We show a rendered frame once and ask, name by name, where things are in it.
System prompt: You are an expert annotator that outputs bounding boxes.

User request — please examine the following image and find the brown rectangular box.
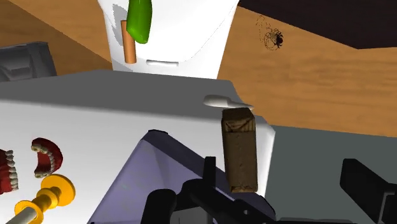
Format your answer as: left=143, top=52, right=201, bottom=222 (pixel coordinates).
left=221, top=107, right=259, bottom=193

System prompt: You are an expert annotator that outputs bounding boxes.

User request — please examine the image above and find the red denture with white teeth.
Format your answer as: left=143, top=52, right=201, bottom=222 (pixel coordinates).
left=0, top=148, right=19, bottom=195
left=31, top=137, right=64, bottom=179

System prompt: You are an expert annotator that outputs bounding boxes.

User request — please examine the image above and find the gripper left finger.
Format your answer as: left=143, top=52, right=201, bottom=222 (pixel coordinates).
left=141, top=156, right=277, bottom=224

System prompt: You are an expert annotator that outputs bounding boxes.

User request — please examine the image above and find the yellow candlestick with grey rod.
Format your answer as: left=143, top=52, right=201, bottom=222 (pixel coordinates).
left=4, top=174, right=76, bottom=224

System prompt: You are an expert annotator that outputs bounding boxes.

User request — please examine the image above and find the small black tangled object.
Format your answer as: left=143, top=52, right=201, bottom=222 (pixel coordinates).
left=255, top=15, right=284, bottom=51

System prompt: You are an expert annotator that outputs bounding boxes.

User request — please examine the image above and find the green bottle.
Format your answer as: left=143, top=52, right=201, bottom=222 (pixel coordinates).
left=125, top=0, right=153, bottom=45

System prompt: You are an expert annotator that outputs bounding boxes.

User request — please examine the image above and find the dark grey bin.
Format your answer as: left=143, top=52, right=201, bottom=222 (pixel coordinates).
left=0, top=41, right=58, bottom=83

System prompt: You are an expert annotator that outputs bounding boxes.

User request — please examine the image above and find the orange cylinder stick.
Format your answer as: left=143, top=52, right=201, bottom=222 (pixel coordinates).
left=120, top=20, right=137, bottom=65

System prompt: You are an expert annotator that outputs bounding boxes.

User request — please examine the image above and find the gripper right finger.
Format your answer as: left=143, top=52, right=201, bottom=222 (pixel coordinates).
left=339, top=158, right=397, bottom=224

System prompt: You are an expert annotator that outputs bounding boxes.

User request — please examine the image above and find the pale purple flat box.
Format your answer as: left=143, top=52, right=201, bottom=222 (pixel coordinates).
left=87, top=129, right=277, bottom=224

